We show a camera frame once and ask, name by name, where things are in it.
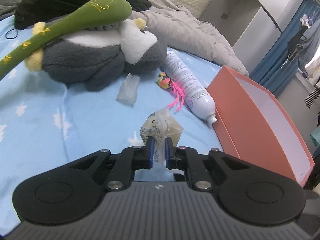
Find blue curtain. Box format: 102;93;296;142
250;0;319;96

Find black hair tie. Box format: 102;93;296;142
5;28;20;41

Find dark grey garment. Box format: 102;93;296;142
0;0;22;21

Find green plush back scratcher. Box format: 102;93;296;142
1;0;132;79

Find grey duvet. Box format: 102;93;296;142
130;0;249;77

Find grey white wardrobe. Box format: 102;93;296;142
201;0;303;72

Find grey penguin plush toy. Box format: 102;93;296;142
24;18;167;91

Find orange cardboard box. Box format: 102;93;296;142
207;66;315;186

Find white spray bottle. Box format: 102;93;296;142
162;51;217;125

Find pink feather bird toy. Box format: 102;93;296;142
157;72;185;111

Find small clear plastic packet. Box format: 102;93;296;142
116;73;140;106

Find clear plastic item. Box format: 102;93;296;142
140;107;183;174

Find hanging denim clothes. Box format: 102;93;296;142
280;14;319;70

